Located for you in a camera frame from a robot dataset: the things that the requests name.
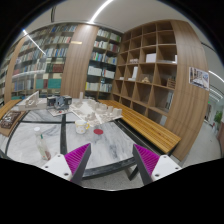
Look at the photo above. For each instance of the grey building model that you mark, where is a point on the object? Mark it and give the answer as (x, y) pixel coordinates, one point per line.
(59, 102)

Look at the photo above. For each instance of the white yellow-handled mug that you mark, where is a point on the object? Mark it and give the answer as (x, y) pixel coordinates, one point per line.
(81, 126)

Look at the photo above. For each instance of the wooden grid shelf unit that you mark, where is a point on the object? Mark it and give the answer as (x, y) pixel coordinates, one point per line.
(156, 66)

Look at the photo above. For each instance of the clear plastic water bottle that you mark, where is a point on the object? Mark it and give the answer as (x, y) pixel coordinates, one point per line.
(41, 144)

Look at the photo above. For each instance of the white architectural model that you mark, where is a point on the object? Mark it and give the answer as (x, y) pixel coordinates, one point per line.
(95, 113)

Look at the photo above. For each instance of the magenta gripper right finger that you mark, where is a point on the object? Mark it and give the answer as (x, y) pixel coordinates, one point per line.
(151, 166)

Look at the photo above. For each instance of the glass-front bookcase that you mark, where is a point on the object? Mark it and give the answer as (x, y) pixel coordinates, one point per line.
(36, 63)

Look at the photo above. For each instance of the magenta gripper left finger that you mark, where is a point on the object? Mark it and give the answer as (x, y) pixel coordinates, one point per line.
(71, 166)

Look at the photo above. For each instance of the wooden slatted bench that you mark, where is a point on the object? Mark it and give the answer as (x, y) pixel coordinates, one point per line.
(159, 136)

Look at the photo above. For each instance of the white model on left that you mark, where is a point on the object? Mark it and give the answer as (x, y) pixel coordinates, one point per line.
(33, 102)

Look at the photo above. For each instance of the green potted plant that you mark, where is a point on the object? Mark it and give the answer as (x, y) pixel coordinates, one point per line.
(218, 117)

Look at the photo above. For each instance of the open bookshelf with books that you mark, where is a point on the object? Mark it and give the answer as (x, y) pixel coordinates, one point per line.
(102, 64)

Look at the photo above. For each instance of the red round lid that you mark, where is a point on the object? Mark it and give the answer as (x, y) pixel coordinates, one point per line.
(98, 131)

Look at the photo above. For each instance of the brown patterned board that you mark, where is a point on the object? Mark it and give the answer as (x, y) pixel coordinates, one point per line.
(9, 120)

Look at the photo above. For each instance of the wall poster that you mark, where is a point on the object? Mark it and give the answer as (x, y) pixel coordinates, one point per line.
(199, 78)

